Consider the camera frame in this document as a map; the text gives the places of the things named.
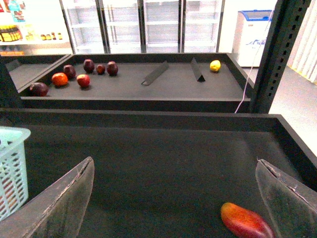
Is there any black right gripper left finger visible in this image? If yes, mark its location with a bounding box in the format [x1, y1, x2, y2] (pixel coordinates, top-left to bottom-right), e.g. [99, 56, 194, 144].
[0, 157, 95, 238]

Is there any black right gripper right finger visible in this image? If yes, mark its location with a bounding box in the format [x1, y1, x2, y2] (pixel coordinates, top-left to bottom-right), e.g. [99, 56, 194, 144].
[255, 159, 317, 238]

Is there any light blue plastic basket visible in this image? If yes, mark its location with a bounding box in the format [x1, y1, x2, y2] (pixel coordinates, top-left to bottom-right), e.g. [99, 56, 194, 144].
[0, 126, 31, 220]

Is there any red apple far tray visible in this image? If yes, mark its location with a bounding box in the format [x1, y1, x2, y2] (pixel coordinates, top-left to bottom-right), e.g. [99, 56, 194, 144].
[76, 74, 90, 88]

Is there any red orange mango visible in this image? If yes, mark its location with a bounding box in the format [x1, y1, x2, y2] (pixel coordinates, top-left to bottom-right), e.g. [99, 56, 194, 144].
[220, 202, 276, 238]

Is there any near black display tray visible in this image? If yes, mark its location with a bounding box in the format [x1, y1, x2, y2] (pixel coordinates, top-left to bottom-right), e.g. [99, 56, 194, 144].
[0, 109, 317, 238]

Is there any black display tray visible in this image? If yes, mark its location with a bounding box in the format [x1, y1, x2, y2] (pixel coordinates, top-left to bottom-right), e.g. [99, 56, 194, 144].
[0, 109, 317, 238]
[1, 54, 70, 91]
[19, 53, 254, 113]

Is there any dark purple fruit front left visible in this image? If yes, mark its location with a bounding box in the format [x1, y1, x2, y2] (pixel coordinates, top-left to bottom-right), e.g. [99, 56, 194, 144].
[29, 82, 49, 97]

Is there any orange round fruit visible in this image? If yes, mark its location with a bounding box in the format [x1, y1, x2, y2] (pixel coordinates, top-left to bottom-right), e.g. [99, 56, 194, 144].
[52, 72, 68, 87]

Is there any dark red fruit behind orange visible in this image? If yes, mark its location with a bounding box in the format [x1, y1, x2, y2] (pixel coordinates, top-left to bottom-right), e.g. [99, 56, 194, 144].
[63, 64, 76, 79]

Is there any left black display tray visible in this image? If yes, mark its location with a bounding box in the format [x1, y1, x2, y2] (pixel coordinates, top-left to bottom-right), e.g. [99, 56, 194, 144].
[1, 54, 70, 91]

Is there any small dark red fruit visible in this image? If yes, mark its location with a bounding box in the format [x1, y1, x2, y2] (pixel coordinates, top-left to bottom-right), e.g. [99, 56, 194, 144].
[96, 64, 106, 75]

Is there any dark red fruit back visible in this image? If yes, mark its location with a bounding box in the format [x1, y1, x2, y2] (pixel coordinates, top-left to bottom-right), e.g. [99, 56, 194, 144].
[83, 59, 95, 73]

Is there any dark red fruit right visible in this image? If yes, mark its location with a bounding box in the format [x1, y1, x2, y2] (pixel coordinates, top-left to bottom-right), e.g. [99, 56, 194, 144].
[106, 61, 118, 76]

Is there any black triangular divider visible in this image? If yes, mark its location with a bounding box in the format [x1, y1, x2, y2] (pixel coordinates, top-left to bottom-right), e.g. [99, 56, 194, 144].
[190, 58, 205, 82]

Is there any far black display tray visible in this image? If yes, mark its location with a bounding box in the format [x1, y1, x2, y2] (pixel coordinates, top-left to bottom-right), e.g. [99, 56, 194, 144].
[19, 53, 254, 113]

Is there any yellow lemon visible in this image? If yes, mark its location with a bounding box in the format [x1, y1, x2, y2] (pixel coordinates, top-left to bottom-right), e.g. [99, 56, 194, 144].
[210, 60, 221, 72]

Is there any black flat divider strip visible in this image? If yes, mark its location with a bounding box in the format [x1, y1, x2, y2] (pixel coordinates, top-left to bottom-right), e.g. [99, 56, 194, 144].
[141, 60, 169, 86]

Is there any white blue chest freezer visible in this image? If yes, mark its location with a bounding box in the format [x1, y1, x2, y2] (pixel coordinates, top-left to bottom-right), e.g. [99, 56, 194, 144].
[232, 10, 272, 67]

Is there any shelf with bottles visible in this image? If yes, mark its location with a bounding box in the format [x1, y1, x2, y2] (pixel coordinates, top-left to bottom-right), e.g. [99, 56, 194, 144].
[0, 0, 73, 57]

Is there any glass door refrigerator row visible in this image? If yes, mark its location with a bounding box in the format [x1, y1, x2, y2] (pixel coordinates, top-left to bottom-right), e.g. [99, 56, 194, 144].
[60, 0, 224, 54]

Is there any black perforated steel post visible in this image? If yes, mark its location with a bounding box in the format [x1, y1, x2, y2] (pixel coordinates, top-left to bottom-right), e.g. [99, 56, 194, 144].
[250, 0, 312, 114]

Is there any white thin cable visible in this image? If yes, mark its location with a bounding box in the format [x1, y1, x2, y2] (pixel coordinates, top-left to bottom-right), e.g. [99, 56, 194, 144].
[234, 4, 275, 114]

